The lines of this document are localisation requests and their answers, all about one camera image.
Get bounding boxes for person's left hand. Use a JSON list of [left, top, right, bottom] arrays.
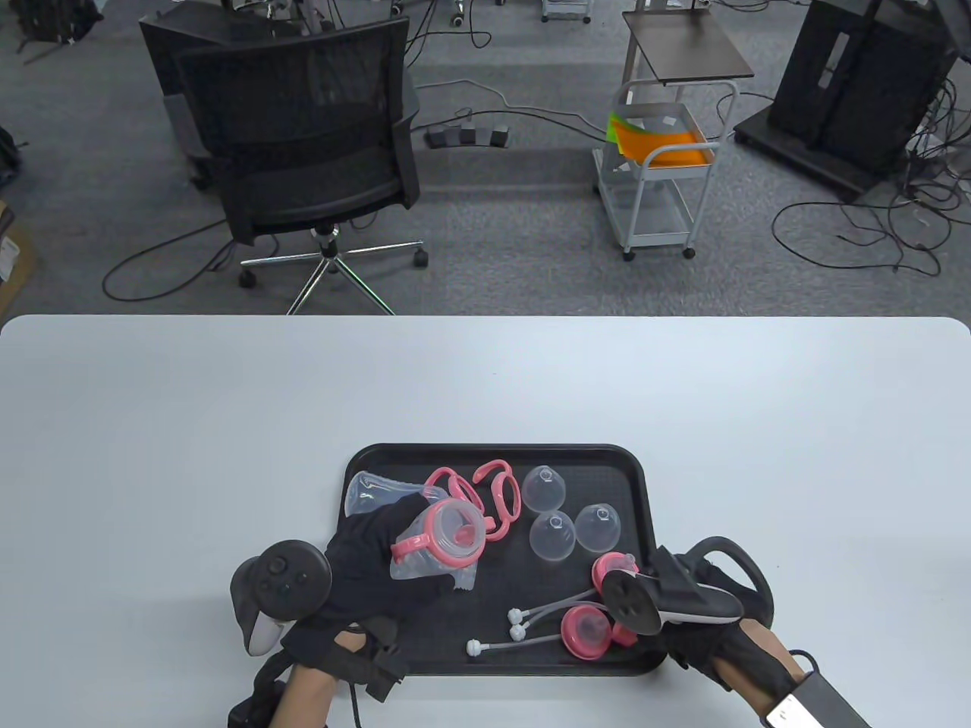
[[281, 497, 457, 674]]

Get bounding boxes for person's right hand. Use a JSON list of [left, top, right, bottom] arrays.
[[652, 598, 775, 691]]

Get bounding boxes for clear bottle with pink collar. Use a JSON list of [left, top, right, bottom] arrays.
[[390, 498, 487, 593]]

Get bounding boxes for person's left forearm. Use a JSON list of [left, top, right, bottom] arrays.
[[269, 631, 363, 728]]

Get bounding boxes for person's right forearm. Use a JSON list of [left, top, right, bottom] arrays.
[[717, 618, 809, 715]]

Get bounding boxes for black plastic tray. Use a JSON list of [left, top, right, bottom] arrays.
[[336, 444, 669, 677]]

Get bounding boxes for grey straw with white weight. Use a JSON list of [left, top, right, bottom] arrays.
[[509, 601, 606, 642], [466, 639, 567, 657], [507, 587, 605, 623]]

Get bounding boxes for clear plastic bottle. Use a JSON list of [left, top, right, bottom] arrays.
[[344, 469, 450, 519]]

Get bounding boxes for clear dome cap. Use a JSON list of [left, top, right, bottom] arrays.
[[574, 503, 624, 553], [521, 465, 567, 513], [529, 510, 578, 563]]

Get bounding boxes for black left glove controller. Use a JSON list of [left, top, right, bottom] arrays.
[[230, 539, 334, 657]]

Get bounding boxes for black glove controller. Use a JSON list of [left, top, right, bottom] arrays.
[[230, 539, 334, 657], [603, 537, 775, 636]]

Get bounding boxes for pink bottle lid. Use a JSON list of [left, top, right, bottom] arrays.
[[591, 552, 639, 601], [561, 604, 638, 660]]

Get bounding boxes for black right glove controller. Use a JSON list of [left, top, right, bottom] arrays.
[[603, 537, 775, 636]]

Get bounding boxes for white rolling cart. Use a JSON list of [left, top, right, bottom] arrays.
[[592, 80, 741, 262]]

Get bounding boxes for black mesh office chair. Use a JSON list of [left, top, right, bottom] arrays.
[[173, 17, 430, 315]]

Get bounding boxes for orange folder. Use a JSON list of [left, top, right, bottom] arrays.
[[614, 121, 715, 169]]

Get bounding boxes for cardboard box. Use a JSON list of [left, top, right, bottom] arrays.
[[0, 199, 37, 304]]

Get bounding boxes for brown top side table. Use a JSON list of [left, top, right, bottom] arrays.
[[621, 8, 756, 86]]

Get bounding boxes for black equipment stand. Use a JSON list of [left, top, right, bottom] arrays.
[[734, 0, 963, 202]]

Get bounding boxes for black bag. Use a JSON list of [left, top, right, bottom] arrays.
[[15, 0, 107, 65]]

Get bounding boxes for black left wrist strap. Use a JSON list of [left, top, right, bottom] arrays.
[[326, 616, 411, 703]]

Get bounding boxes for pink handle ring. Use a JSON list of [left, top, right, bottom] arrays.
[[424, 466, 487, 526], [473, 459, 525, 541]]

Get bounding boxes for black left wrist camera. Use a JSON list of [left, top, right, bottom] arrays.
[[227, 654, 294, 728]]

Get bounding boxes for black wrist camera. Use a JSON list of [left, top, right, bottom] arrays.
[[762, 649, 875, 728], [227, 654, 294, 728]]

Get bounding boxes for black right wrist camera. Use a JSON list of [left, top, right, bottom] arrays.
[[762, 649, 875, 728]]

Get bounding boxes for black floor cable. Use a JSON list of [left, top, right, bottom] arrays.
[[102, 218, 237, 302]]

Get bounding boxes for black pedal cable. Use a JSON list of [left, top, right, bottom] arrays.
[[404, 0, 617, 141]]

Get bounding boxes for tangle of black cables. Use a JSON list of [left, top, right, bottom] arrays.
[[771, 76, 971, 278]]

